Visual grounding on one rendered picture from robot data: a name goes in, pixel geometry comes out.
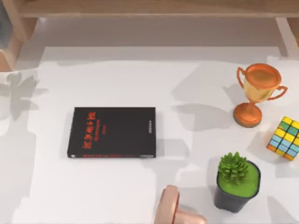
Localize wooden open shelf unit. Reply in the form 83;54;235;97
0;0;299;72

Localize orange and gold trophy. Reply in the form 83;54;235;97
233;63;288;128

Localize multicoloured puzzle cube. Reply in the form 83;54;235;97
266;116;299;161

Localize black book with red lettering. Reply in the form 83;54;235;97
67;106;157;159

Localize green plant in black pot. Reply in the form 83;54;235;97
214;151;262;213

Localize rose gold desk fan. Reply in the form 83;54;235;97
154;184;208;224

